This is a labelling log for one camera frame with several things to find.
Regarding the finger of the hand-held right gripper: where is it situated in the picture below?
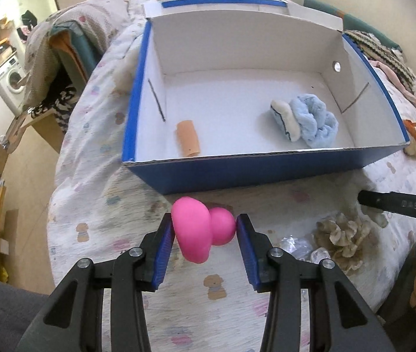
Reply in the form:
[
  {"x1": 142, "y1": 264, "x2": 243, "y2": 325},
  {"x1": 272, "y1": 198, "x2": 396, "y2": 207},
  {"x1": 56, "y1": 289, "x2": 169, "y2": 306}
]
[{"x1": 357, "y1": 189, "x2": 416, "y2": 216}]

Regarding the clear plastic wrapper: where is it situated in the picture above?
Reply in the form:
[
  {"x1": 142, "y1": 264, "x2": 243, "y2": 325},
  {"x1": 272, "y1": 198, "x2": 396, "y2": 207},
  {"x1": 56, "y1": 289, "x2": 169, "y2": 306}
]
[{"x1": 278, "y1": 235, "x2": 331, "y2": 265}]

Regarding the orange cloth roll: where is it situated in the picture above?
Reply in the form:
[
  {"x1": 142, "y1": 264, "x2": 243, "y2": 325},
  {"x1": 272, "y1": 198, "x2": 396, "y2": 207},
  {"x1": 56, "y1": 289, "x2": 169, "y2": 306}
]
[{"x1": 175, "y1": 119, "x2": 201, "y2": 157}]

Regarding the cream plush toy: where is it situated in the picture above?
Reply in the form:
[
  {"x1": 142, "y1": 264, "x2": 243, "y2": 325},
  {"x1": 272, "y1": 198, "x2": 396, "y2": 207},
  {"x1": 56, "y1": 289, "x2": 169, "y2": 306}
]
[{"x1": 269, "y1": 99, "x2": 304, "y2": 142}]

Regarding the washing machine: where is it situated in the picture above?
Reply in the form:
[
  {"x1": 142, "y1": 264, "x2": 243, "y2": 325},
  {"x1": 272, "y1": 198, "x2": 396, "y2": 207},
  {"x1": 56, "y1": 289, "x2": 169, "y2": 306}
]
[{"x1": 0, "y1": 56, "x2": 29, "y2": 116}]

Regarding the blue cardboard box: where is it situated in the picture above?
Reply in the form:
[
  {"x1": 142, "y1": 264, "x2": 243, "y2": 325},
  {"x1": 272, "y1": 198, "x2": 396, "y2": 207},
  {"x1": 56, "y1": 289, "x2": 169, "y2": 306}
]
[{"x1": 122, "y1": 0, "x2": 411, "y2": 196}]

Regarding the patterned knit blanket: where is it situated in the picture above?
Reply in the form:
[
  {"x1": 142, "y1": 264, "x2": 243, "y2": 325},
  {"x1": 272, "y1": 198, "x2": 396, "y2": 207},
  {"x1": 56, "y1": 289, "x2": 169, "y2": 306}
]
[{"x1": 343, "y1": 29, "x2": 416, "y2": 118}]

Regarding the printed bed sheet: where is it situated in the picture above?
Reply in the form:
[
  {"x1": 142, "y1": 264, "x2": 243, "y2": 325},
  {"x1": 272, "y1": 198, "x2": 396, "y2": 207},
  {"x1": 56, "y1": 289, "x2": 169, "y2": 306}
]
[{"x1": 47, "y1": 0, "x2": 416, "y2": 352}]

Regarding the pink soft toy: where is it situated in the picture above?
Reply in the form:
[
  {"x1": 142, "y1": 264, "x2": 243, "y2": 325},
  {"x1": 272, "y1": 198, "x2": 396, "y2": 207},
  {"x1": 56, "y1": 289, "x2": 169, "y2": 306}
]
[{"x1": 171, "y1": 197, "x2": 237, "y2": 264}]

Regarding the light blue fluffy scrunchie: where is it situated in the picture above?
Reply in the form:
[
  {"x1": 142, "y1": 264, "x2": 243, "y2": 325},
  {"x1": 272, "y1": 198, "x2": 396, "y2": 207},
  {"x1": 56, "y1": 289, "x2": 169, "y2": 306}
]
[{"x1": 289, "y1": 94, "x2": 339, "y2": 148}]

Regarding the black and white cloth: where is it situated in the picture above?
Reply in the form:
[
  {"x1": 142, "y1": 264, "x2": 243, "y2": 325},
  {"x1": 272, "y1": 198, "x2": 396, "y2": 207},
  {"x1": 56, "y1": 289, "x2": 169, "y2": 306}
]
[{"x1": 30, "y1": 86, "x2": 78, "y2": 134}]

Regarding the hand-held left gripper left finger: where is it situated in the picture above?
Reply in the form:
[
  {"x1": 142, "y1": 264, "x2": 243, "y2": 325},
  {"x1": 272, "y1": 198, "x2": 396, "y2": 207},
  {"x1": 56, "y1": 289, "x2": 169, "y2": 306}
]
[{"x1": 14, "y1": 213, "x2": 176, "y2": 352}]

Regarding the teal cushion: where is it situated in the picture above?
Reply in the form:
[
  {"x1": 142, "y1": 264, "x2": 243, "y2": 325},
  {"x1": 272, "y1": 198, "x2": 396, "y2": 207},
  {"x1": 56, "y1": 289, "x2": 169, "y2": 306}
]
[{"x1": 303, "y1": 0, "x2": 401, "y2": 50}]

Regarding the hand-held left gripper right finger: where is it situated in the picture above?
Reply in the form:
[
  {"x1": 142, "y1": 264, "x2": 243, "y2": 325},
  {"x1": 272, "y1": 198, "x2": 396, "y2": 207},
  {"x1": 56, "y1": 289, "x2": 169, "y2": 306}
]
[{"x1": 236, "y1": 213, "x2": 399, "y2": 352}]

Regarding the beige scrunchie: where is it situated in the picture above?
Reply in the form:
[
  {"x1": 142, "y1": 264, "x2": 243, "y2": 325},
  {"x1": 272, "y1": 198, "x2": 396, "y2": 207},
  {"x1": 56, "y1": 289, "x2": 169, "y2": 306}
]
[{"x1": 312, "y1": 213, "x2": 371, "y2": 273}]

